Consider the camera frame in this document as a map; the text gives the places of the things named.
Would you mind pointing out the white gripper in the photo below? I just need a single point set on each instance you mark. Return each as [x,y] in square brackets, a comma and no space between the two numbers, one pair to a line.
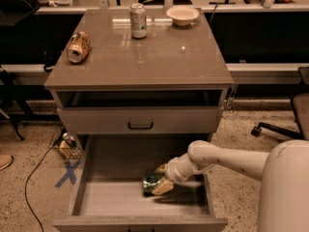
[174,171]

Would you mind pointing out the crushed green can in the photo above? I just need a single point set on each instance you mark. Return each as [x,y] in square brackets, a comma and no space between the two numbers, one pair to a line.
[150,182]

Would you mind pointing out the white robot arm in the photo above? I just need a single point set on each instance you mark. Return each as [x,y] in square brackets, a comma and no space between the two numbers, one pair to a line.
[283,173]

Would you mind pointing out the open middle drawer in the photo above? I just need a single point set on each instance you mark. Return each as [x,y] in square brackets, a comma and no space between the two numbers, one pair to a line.
[108,195]

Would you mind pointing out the closed top drawer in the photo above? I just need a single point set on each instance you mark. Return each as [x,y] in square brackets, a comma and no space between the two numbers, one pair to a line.
[166,120]

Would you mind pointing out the grey drawer cabinet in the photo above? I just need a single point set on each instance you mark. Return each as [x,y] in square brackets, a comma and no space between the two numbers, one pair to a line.
[171,67]

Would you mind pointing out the brown can lying sideways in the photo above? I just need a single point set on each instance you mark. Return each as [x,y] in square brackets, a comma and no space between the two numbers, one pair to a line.
[79,47]

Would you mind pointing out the white upright soda can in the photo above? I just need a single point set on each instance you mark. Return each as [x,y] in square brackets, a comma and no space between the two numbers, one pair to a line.
[138,21]

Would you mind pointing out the black office chair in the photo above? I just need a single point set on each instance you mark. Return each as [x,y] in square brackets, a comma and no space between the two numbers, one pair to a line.
[299,103]

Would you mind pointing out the brown shoe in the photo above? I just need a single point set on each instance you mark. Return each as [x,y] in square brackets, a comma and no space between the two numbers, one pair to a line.
[5,161]

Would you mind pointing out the white bowl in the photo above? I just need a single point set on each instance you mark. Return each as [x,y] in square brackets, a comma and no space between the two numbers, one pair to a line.
[182,16]

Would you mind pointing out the black stand left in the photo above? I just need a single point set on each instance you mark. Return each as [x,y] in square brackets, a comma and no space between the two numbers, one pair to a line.
[13,107]

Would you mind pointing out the black drawer handle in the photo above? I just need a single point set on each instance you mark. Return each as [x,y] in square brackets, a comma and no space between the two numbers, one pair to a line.
[140,127]

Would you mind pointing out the wire basket with items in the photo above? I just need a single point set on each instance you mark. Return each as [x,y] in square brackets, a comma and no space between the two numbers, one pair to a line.
[65,145]

